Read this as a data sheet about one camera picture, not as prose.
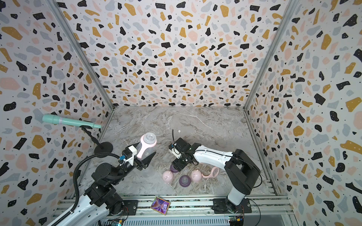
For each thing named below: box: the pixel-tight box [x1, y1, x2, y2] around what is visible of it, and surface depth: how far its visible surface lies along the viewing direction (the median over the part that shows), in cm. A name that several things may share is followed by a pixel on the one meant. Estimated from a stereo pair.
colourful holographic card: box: [150, 196, 171, 216], surface depth 75 cm
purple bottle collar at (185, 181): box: [179, 174, 191, 188], surface depth 83 cm
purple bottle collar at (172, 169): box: [169, 163, 179, 173], surface depth 87 cm
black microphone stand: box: [79, 125, 114, 158], surface depth 96 cm
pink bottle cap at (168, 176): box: [162, 169, 174, 184], surface depth 83 cm
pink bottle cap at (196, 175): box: [190, 169, 203, 182], surface depth 83 cm
